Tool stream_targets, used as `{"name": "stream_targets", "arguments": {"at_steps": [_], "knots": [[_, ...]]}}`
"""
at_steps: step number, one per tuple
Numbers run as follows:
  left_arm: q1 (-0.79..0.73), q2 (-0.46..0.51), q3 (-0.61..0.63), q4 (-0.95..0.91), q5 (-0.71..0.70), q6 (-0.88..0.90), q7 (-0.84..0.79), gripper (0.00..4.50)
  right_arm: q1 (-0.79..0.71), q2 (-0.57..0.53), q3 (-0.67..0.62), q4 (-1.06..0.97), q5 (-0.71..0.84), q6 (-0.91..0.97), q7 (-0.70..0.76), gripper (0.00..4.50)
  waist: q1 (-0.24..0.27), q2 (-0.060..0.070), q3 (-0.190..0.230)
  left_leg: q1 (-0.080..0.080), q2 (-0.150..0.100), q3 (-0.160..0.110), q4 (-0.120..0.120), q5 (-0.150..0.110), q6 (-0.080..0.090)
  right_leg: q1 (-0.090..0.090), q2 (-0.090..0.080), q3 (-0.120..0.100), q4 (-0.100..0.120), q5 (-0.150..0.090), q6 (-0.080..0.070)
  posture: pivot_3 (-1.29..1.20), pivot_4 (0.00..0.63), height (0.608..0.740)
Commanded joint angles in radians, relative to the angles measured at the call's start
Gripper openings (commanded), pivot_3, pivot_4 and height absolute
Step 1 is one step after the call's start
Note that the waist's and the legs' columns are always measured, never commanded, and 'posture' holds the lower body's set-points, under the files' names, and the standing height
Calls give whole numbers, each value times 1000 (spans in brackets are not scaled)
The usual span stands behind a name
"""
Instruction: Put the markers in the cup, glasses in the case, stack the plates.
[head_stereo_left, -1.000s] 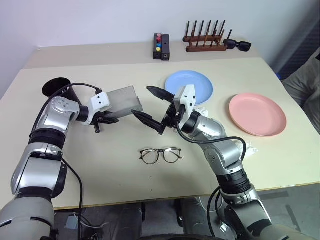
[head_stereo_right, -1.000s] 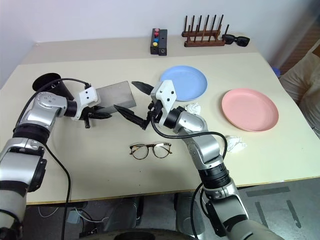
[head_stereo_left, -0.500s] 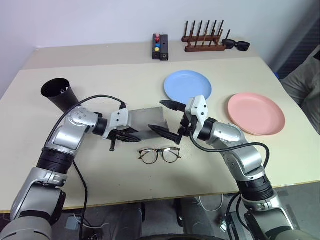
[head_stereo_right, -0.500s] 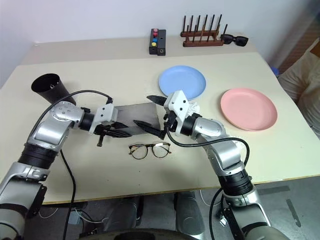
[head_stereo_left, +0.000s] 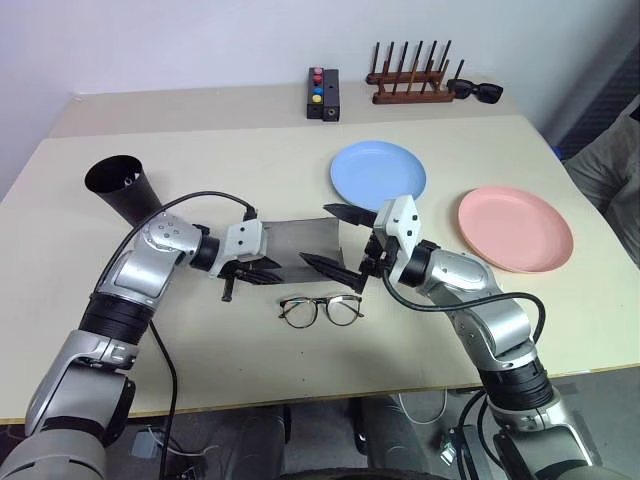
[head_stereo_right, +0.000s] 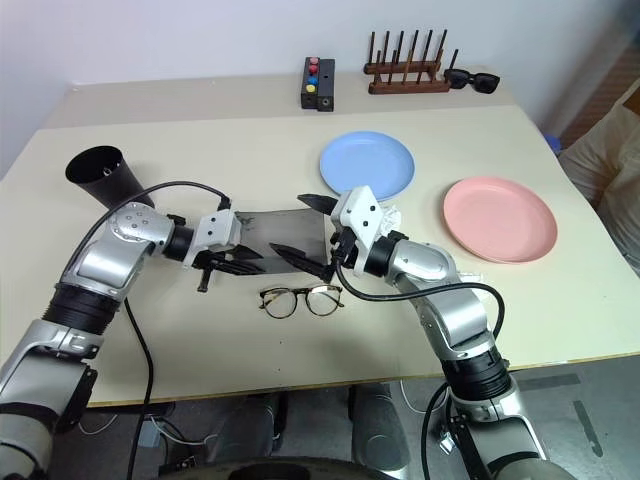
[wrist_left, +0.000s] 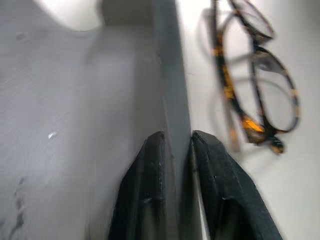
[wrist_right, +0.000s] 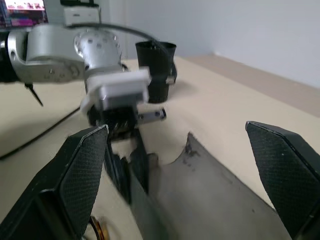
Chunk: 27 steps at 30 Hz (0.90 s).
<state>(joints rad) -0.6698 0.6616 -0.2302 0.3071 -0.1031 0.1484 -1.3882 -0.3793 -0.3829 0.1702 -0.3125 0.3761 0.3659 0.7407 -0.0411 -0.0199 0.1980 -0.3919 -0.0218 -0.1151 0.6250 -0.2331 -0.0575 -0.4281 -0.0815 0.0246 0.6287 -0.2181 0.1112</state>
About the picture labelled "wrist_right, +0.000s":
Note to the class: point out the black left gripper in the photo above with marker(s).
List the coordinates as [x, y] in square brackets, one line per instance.
[116, 118]

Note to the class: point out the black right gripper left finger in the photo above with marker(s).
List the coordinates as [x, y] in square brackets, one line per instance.
[75, 175]

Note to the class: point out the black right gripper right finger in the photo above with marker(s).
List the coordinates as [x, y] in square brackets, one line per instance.
[282, 165]

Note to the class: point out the white marker with black cap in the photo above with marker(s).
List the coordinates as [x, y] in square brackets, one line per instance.
[152, 116]

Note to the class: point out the amber framed glasses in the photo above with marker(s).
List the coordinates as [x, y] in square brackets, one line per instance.
[98, 228]

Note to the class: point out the black cup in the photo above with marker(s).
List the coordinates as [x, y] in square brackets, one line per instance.
[155, 62]

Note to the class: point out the white box device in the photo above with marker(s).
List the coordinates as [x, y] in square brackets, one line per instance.
[80, 16]

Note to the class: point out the computer monitor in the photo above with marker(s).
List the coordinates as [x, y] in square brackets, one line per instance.
[22, 13]

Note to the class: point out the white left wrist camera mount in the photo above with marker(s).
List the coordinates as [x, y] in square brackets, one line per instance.
[120, 85]

